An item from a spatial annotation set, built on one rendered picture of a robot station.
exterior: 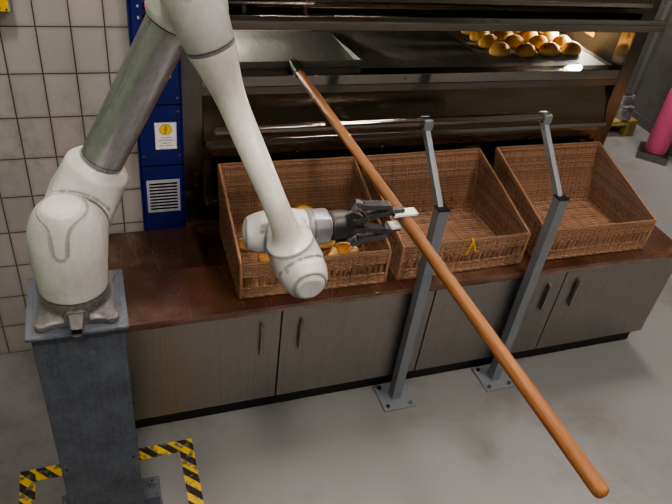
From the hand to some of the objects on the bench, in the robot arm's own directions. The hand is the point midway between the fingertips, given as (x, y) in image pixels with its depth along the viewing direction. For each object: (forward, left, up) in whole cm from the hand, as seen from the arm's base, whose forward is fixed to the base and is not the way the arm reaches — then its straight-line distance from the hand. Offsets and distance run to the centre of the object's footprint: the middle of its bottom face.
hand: (402, 218), depth 165 cm
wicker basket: (+117, +66, -60) cm, 147 cm away
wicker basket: (-4, +66, -60) cm, 89 cm away
